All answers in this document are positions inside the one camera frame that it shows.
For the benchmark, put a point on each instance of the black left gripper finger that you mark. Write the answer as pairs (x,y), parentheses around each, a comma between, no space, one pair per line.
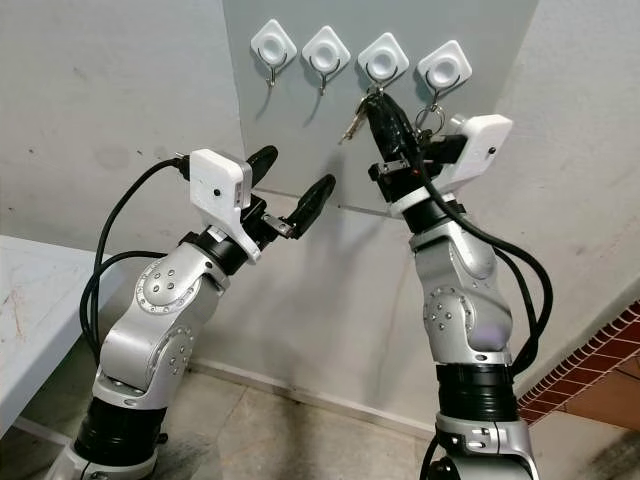
(315,205)
(263,163)

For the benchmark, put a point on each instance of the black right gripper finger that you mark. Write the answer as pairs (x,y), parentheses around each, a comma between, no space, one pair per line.
(380,130)
(402,125)

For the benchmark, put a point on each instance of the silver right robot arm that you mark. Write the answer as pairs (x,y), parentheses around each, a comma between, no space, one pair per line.
(470,310)

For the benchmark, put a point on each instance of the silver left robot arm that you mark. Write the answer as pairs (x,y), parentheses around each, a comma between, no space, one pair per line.
(160,320)

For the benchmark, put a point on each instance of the grey hook backing board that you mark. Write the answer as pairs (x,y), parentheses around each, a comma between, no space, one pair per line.
(300,125)

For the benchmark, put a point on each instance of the large white folding table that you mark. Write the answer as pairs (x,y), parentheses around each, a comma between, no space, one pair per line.
(40,320)

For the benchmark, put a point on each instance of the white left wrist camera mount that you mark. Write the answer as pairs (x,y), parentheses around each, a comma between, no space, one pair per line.
(220,195)

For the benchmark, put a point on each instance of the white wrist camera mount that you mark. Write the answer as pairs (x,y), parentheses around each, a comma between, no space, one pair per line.
(220,195)
(485,140)

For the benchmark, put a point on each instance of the white diamond wall hook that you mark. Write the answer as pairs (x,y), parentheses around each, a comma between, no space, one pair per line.
(325,48)
(273,42)
(444,66)
(382,56)

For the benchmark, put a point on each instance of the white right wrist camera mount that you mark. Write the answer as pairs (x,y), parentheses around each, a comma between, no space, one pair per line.
(485,140)

